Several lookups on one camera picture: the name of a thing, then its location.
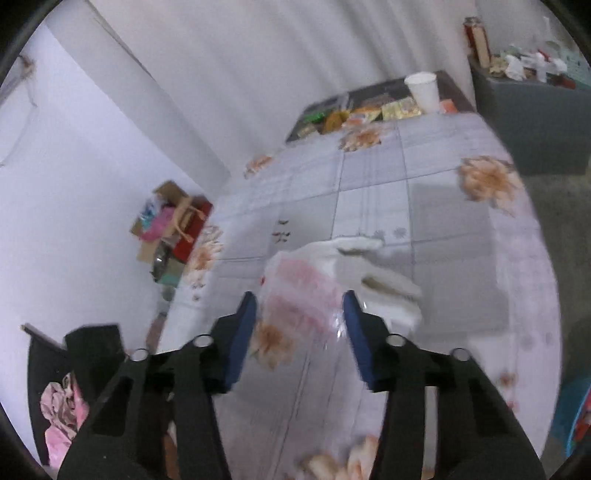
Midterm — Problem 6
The grey cabinet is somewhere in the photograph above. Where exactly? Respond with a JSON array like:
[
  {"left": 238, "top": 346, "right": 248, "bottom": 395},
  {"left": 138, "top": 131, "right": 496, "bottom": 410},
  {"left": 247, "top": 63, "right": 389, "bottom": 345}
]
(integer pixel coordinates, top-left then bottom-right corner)
[{"left": 468, "top": 55, "right": 591, "bottom": 176}]

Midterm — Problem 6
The floral tablecloth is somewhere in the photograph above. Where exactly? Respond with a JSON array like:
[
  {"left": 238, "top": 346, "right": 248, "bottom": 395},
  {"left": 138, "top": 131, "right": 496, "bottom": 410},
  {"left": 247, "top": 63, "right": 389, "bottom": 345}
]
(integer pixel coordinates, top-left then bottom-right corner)
[{"left": 157, "top": 111, "right": 561, "bottom": 480}]

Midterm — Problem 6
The pile of small snack packets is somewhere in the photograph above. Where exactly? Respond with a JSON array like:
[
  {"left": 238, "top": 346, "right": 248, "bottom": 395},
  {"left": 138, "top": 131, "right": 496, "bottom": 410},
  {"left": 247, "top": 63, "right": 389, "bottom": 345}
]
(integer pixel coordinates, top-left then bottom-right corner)
[{"left": 298, "top": 95, "right": 458, "bottom": 137}]

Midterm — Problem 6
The black chair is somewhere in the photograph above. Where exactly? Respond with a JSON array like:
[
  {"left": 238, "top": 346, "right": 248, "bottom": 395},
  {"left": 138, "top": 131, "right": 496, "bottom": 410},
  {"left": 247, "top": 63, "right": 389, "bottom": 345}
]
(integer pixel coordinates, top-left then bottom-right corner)
[{"left": 21, "top": 323, "right": 125, "bottom": 467}]

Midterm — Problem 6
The red gift bag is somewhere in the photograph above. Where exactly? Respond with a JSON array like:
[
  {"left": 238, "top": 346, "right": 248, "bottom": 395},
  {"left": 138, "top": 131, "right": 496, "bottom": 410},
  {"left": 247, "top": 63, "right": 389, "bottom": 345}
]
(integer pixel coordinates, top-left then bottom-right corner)
[{"left": 171, "top": 196, "right": 214, "bottom": 264}]

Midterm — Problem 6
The crumpled pink cloth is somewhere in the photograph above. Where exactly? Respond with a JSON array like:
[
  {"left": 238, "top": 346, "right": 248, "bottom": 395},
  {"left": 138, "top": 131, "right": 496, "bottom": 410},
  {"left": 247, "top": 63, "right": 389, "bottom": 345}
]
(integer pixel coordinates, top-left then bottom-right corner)
[{"left": 39, "top": 373, "right": 90, "bottom": 469}]

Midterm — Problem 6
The blue plastic basket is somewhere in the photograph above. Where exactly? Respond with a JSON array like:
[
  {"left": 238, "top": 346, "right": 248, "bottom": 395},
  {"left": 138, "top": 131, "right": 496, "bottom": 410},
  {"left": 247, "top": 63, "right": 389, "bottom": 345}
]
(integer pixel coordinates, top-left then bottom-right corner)
[{"left": 551, "top": 374, "right": 591, "bottom": 457}]

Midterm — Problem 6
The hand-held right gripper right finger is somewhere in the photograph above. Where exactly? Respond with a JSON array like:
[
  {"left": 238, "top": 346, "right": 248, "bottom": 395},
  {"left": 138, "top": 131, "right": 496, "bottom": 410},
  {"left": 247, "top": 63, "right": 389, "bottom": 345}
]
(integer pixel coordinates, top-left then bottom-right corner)
[{"left": 342, "top": 290, "right": 548, "bottom": 480}]

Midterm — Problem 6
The pale green holder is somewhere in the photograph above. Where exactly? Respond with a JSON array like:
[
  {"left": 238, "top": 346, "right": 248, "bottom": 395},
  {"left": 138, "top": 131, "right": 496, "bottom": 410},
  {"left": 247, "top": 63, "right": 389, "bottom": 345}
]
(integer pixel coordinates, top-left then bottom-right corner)
[{"left": 566, "top": 48, "right": 591, "bottom": 88}]

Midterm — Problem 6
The pink plastic bag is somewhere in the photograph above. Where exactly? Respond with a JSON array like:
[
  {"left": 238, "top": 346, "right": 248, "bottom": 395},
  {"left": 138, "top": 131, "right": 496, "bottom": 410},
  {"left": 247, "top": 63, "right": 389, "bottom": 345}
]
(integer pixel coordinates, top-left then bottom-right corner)
[{"left": 141, "top": 208, "right": 176, "bottom": 241}]

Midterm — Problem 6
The white paper cup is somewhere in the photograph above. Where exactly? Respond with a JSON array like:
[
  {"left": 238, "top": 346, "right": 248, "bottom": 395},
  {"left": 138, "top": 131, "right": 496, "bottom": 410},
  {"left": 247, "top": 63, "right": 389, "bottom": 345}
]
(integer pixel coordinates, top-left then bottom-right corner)
[{"left": 405, "top": 72, "right": 440, "bottom": 114}]

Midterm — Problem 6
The clear bag with pink contents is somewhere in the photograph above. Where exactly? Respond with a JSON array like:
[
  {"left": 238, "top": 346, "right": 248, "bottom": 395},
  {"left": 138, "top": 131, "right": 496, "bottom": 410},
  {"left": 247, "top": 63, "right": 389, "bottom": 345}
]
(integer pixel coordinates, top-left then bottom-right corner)
[{"left": 259, "top": 251, "right": 365, "bottom": 342}]

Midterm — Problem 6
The cardboard box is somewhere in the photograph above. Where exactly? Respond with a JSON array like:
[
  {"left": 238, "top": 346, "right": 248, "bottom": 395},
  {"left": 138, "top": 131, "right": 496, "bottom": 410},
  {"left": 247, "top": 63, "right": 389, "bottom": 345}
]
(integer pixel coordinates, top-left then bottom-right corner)
[{"left": 129, "top": 180, "right": 192, "bottom": 264}]

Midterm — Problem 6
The crumpled white paper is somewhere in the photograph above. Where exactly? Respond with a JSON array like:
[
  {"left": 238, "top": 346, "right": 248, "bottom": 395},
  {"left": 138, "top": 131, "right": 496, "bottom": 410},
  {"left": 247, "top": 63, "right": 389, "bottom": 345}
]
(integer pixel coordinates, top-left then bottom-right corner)
[{"left": 503, "top": 54, "right": 527, "bottom": 79}]

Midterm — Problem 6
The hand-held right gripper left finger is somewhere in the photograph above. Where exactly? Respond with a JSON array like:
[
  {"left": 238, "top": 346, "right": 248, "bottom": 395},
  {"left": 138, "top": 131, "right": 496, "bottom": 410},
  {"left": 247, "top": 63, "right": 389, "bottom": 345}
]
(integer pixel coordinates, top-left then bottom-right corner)
[{"left": 58, "top": 291, "right": 258, "bottom": 480}]

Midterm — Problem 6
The black flat box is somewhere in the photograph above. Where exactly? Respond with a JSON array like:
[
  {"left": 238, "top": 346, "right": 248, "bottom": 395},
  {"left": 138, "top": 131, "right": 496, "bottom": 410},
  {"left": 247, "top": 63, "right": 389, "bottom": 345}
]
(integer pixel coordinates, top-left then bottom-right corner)
[{"left": 285, "top": 69, "right": 476, "bottom": 144}]

